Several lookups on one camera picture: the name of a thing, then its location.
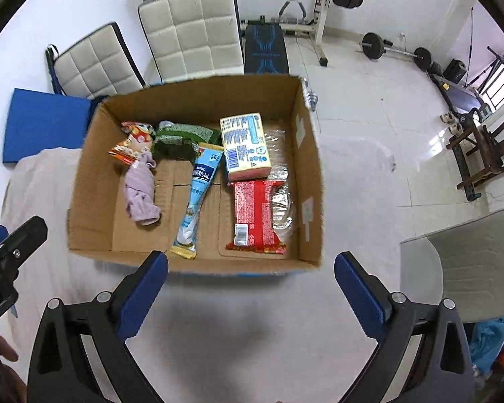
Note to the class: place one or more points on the blue foam mat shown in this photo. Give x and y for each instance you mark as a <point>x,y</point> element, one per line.
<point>42,126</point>

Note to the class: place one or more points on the chrome dumbbell bar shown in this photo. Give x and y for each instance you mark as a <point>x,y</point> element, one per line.
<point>311,94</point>

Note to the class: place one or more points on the dark wooden chair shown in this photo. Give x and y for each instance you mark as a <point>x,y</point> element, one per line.
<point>483,155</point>

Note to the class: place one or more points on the long light blue packet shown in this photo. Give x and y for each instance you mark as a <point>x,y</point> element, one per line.
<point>197,197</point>

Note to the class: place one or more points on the person's left hand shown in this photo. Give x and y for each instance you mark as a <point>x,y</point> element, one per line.
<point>2,346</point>

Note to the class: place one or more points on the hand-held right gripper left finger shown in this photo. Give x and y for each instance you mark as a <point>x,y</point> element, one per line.
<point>145,291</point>

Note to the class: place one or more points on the red snack packet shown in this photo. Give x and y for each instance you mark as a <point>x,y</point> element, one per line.
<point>256,214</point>

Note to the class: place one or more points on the blue cloth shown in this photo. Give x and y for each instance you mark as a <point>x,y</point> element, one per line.
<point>489,340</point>

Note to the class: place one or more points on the clear plastic film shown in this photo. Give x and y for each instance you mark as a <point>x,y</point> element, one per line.
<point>283,203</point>

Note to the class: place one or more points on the white shoes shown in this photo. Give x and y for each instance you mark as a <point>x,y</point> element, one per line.
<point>451,122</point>

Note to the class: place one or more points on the grey plastic chair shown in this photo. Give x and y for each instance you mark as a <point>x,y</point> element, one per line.
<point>470,268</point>

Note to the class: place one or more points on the grey table cloth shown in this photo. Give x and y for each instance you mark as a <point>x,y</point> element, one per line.
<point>235,323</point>

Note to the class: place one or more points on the black box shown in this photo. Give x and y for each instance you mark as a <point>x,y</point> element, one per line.
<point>454,71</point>

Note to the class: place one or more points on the cardboard box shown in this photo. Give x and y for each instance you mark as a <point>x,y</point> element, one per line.
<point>96,201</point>

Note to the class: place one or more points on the orange snack packet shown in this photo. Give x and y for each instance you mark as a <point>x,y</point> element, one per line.
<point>132,142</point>

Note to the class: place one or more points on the black blue weight bench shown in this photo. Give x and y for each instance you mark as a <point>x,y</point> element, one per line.
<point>265,48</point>

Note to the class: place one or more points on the white padded chair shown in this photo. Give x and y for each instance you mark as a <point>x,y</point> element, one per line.
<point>92,67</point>
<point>193,33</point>

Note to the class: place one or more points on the white barbell rack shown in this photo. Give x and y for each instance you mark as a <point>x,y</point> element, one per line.
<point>323,29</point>

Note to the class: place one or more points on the blue label tissue pack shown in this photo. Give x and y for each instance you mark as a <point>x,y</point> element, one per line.
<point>245,147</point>

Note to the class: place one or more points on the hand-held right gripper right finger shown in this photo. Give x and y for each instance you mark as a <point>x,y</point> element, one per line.
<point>359,294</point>

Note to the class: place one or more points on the window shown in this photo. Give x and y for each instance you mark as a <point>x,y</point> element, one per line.
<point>502,77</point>

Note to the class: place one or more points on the small floor barbell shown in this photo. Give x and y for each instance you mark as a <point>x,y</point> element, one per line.
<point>374,45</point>

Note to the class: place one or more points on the lilac cloth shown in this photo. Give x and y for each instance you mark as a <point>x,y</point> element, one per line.
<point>140,193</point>

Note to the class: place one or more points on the green snack packet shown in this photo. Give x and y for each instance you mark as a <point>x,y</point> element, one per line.
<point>180,138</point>

